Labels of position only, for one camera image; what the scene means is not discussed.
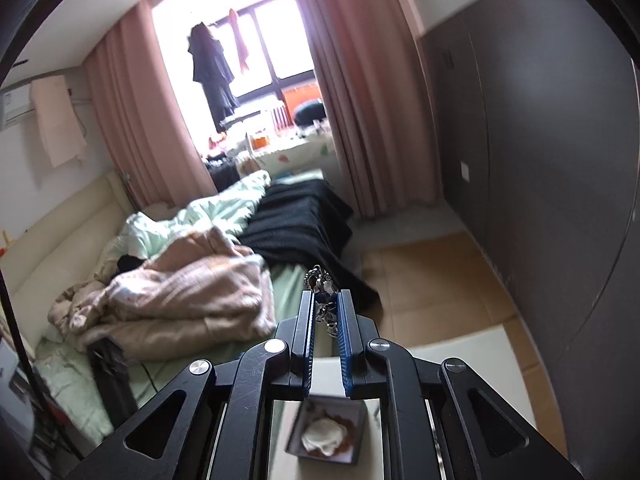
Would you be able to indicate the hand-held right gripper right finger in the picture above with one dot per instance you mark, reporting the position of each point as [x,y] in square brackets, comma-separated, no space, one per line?
[345,330]

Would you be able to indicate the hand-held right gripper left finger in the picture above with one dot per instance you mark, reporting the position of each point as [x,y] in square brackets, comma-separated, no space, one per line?
[309,325]

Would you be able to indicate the square grey jewelry box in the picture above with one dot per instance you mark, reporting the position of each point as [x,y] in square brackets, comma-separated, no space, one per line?
[327,430]

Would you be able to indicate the black knitted blanket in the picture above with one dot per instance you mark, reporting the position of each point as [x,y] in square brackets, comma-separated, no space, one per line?
[310,230]

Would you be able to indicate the white tissue wad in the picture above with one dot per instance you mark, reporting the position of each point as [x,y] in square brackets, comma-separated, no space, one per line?
[325,436]

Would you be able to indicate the white table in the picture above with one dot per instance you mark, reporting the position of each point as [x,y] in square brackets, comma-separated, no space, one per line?
[480,360]

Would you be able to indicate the pink floral quilt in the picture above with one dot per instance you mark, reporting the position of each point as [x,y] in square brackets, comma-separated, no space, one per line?
[170,292]

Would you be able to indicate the light green duvet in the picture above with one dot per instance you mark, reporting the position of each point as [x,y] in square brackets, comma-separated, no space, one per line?
[210,210]

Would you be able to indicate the cluttered windowsill table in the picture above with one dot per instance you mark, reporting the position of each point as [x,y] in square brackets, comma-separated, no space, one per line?
[280,145]

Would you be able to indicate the black rectangular device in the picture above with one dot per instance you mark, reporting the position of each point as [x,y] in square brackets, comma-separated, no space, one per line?
[112,385]

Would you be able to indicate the black round bag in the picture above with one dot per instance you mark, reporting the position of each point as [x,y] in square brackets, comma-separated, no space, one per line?
[309,112]

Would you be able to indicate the orange storage box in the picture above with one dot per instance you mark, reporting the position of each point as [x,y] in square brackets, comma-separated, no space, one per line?
[300,97]

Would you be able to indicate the pink curtain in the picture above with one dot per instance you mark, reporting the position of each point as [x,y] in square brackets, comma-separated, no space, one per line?
[150,110]
[360,80]

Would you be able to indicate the dark grey wardrobe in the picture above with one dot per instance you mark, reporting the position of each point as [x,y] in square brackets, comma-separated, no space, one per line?
[540,170]

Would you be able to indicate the cream padded headboard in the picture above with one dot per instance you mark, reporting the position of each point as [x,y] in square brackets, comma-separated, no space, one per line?
[60,230]

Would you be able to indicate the dark hanging jacket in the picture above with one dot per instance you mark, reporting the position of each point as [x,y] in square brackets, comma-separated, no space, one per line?
[212,67]

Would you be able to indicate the red hanging cloth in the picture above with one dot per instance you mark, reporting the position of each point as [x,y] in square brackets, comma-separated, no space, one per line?
[239,42]

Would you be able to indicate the pale pink hanging towel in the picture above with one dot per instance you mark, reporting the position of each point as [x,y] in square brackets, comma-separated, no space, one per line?
[56,120]

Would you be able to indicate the white air conditioner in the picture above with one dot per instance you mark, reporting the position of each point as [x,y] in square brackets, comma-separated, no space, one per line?
[17,105]

